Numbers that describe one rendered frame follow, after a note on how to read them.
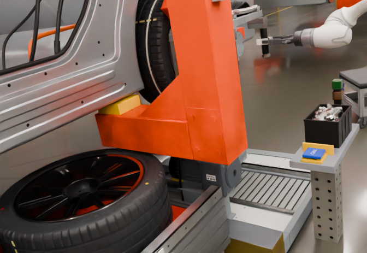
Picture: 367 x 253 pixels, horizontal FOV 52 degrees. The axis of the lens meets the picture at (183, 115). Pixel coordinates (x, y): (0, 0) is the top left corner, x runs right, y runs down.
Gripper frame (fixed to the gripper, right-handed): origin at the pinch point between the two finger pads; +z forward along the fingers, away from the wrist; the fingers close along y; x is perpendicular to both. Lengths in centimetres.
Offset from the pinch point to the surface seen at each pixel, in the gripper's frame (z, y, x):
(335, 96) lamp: -37.9, -14.1, -24.4
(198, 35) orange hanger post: -11, -76, 17
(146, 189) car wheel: 6, -98, -33
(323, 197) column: -38, -40, -61
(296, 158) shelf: -32, -50, -38
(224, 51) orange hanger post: -16, -69, 10
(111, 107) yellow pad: 40, -75, -12
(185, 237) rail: -8, -98, -50
